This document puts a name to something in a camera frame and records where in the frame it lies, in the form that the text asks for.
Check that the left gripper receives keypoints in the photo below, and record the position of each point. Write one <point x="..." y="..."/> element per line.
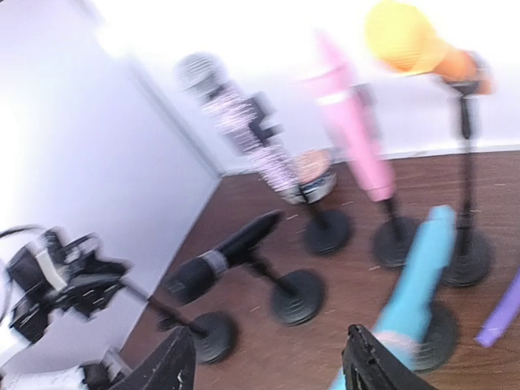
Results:
<point x="93" y="284"/>

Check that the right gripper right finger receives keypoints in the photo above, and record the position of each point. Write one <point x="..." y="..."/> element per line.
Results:
<point x="381" y="359"/>

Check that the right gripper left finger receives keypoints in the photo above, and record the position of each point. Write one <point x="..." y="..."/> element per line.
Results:
<point x="171" y="366"/>

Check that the purple microphone's black stand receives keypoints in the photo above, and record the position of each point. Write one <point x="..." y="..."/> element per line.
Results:
<point x="215" y="334"/>

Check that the black microphone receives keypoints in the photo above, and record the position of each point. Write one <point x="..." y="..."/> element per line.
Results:
<point x="194" y="278"/>

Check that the purple microphone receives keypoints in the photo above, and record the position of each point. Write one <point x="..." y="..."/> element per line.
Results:
<point x="505" y="312"/>

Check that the blue microphone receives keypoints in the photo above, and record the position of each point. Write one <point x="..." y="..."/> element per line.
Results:
<point x="409" y="304"/>

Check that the blue microphone's black stand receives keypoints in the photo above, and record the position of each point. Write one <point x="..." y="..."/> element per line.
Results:
<point x="440" y="340"/>

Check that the pink microphone's black stand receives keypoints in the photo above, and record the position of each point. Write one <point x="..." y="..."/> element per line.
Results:
<point x="393" y="238"/>

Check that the rhinestone microphone's black stand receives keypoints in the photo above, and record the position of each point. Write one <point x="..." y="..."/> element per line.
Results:
<point x="327" y="231"/>

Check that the orange microphone's black stand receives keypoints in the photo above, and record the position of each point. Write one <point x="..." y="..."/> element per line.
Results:
<point x="473" y="254"/>

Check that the silver rhinestone microphone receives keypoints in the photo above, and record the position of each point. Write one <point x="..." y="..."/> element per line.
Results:
<point x="239" y="118"/>

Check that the pink microphone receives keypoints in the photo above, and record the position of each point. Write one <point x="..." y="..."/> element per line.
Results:
<point x="346" y="109"/>

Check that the orange microphone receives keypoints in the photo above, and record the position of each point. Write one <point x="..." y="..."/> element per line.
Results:
<point x="402" y="37"/>

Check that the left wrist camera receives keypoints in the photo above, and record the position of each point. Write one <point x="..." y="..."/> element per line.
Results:
<point x="50" y="255"/>

